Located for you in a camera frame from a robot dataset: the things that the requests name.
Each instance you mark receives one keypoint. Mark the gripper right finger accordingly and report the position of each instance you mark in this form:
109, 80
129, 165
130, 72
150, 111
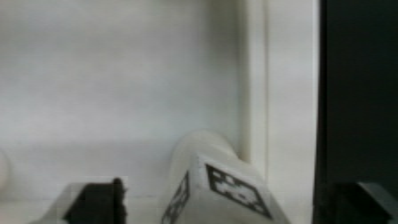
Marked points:
358, 204

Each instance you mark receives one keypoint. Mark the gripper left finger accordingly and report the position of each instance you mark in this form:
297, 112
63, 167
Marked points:
90, 204

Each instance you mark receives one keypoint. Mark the white table leg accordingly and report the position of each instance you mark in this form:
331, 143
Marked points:
216, 193

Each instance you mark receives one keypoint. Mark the white square table top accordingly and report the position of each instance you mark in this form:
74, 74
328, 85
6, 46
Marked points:
129, 70

